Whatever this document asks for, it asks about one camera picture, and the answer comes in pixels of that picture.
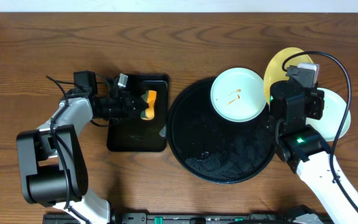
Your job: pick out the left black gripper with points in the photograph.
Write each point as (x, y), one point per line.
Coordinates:
(123, 103)

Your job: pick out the orange green scrub sponge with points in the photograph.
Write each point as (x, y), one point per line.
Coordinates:
(151, 102)

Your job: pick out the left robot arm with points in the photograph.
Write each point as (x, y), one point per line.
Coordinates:
(52, 167)

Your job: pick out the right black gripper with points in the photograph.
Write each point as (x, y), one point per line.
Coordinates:
(316, 101)

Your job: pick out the light blue plate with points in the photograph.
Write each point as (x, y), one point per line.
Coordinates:
(334, 107)
(237, 95)

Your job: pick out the round black tray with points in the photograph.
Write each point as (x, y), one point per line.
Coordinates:
(211, 147)

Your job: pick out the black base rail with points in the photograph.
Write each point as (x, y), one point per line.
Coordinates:
(299, 214)

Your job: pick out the yellow plate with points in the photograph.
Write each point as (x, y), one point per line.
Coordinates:
(276, 81)

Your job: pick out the black rectangular tray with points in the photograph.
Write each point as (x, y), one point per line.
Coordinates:
(137, 134)

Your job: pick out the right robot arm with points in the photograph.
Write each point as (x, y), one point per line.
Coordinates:
(311, 158)

